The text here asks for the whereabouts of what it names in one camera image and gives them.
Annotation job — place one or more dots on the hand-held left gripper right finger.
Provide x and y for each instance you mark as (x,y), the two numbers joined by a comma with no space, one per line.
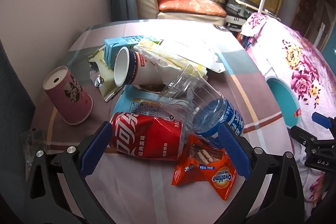
(233,150)

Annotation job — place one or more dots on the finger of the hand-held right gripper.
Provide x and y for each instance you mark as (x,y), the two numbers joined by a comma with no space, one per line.
(309,138)
(324,121)

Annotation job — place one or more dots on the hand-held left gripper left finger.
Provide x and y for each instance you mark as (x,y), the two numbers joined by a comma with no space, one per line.
(97,150)

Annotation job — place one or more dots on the teal bin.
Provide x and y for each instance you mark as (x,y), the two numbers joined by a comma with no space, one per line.
(291,108)

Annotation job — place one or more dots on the red cola can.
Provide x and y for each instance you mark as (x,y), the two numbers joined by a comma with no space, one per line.
(147,137)

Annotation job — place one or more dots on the light blue wet wipe packet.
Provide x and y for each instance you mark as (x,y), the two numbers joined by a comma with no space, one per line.
(131,100)

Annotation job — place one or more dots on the pale green orange snack wrapper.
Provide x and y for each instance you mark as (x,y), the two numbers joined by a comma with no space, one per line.
(107,77)

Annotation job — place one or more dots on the plastic water bottle blue label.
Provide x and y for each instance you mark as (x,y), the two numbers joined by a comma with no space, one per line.
(225,116)

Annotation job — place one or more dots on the orange snack packet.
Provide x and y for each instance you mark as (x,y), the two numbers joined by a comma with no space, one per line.
(210,176)

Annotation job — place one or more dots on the floral blanket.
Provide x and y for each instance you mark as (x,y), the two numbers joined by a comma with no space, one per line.
(302,69)

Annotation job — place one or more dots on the pink paper cup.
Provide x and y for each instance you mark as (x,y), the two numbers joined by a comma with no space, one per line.
(71,98)

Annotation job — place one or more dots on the plaid bed sheet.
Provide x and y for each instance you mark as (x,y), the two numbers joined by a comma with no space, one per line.
(147,187)

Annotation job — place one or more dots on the clear plastic cup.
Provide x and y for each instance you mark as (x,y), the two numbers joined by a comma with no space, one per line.
(189,82)

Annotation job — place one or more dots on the dark grey fabric panel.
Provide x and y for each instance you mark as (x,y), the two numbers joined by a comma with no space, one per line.
(15,108)

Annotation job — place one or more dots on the white paper cup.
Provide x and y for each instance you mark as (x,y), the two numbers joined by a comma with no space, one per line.
(147,69)

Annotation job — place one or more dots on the light blue milk carton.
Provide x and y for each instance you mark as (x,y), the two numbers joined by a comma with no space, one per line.
(111,53)

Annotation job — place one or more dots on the crumpled white tissue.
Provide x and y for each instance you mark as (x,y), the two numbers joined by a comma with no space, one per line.
(168,73)

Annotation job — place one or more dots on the dark wooden cabinet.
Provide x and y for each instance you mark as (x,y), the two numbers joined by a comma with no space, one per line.
(315,3)

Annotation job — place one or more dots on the stacked stereo appliances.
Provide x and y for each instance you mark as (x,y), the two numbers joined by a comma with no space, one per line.
(236,7)

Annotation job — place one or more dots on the orange cushion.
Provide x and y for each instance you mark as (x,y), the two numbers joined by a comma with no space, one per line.
(189,5)

